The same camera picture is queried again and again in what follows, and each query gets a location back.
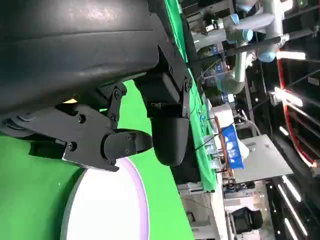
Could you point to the grey flat panel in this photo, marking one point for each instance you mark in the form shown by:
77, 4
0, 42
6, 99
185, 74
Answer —
265, 160

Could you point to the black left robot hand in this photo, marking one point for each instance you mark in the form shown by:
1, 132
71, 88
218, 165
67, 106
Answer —
75, 37

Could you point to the green table cloth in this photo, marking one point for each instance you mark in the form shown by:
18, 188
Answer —
30, 200

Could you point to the blue box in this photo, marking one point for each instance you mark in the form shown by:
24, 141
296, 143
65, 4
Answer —
232, 147

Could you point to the black chair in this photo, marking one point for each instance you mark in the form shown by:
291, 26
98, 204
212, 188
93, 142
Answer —
246, 220

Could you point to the copper pipe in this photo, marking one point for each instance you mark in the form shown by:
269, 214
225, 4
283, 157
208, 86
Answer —
221, 140

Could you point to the white roll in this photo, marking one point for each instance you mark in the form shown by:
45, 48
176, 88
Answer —
225, 116

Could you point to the lilac plate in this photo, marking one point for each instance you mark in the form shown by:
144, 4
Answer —
105, 200

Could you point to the green cloth on workshop desk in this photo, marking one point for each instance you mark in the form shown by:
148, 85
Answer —
202, 150

